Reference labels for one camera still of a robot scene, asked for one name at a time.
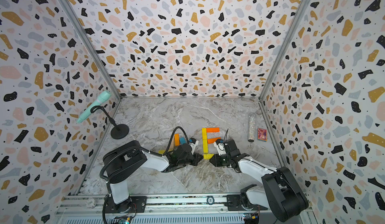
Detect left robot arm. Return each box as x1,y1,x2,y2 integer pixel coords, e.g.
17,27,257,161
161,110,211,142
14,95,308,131
99,138,204,205

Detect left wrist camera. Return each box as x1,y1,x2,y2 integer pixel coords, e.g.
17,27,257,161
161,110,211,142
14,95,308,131
188,138,199,153

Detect orange block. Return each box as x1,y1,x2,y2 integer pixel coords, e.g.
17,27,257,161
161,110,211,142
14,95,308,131
206,128,220,133

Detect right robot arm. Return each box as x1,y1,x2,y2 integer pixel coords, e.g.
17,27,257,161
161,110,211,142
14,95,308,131
210,139,309,222

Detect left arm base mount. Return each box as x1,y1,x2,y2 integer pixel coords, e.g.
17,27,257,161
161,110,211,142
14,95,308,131
102,196,147,215

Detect red playing card box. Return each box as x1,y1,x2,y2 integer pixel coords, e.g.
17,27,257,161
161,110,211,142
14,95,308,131
257,128,268,142

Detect mint green microphone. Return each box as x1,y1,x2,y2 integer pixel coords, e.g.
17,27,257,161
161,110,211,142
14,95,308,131
77,91,111,123

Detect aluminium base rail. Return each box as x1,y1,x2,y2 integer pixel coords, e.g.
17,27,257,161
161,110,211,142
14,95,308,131
53,193,280,224

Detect orange block vertical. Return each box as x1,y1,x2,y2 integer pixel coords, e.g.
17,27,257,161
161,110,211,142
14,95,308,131
173,134,180,147

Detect glitter filled clear tube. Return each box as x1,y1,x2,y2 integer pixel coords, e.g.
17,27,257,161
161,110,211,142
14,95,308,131
248,113,256,143

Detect teal block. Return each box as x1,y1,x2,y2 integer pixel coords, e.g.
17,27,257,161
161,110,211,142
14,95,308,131
179,137,186,145

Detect black microphone stand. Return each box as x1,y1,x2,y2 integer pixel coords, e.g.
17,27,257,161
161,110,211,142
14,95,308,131
91,106,129,140

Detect yellow block top vertical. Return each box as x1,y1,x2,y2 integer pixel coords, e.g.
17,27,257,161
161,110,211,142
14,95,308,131
204,154,213,159

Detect orange block diagonal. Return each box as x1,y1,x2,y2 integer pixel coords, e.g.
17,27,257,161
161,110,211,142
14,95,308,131
207,138,220,144

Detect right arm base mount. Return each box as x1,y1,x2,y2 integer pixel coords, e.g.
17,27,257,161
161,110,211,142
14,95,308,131
224,194,268,212

